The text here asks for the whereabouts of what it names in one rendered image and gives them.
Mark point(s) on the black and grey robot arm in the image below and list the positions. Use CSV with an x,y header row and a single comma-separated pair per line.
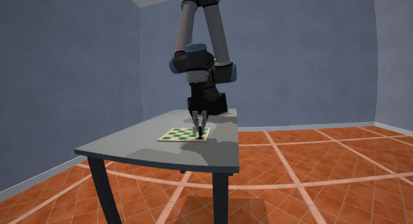
x,y
200,65

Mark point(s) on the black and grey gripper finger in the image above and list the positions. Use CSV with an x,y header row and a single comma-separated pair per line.
x,y
194,115
205,114

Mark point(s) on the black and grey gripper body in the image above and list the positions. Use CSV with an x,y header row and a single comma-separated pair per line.
x,y
197,101

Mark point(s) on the green and cream chessboard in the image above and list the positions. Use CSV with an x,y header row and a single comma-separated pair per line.
x,y
184,135

